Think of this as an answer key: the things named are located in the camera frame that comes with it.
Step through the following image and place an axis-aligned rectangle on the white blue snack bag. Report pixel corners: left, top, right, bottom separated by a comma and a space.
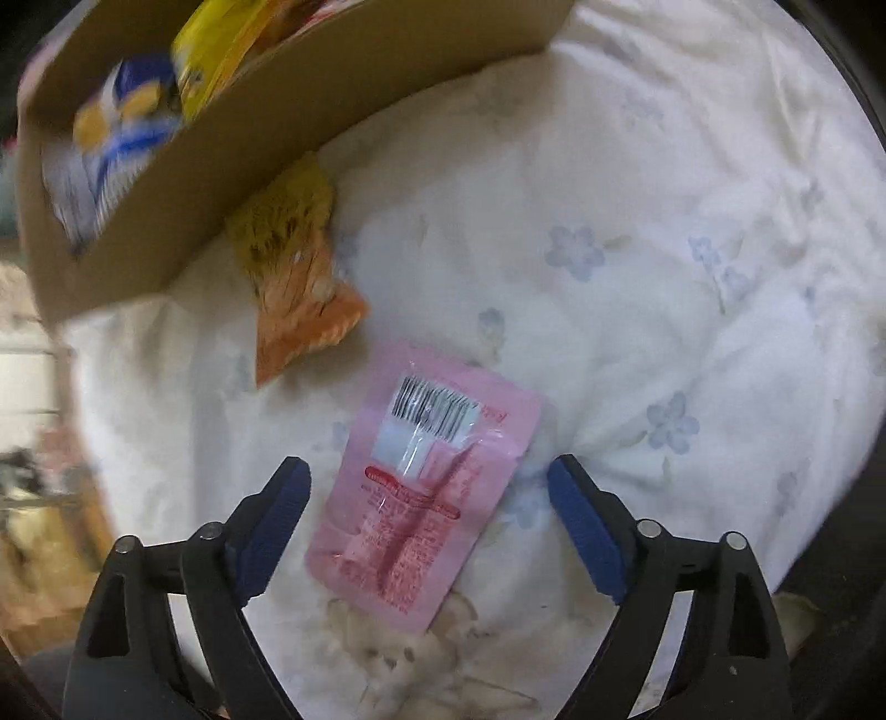
42, 116, 182, 255

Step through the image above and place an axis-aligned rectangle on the white floral bed sheet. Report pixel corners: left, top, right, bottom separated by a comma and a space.
66, 2, 884, 718

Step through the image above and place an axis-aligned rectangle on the brown cardboard box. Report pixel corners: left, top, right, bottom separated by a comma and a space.
17, 0, 572, 324

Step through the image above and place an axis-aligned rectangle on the orange peanut snack bag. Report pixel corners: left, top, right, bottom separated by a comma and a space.
225, 153, 368, 385

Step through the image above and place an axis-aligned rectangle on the yellow snack bag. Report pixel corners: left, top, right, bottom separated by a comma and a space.
171, 0, 289, 121

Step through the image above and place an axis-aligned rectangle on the pink snack packet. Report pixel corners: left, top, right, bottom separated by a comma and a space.
306, 342, 542, 635

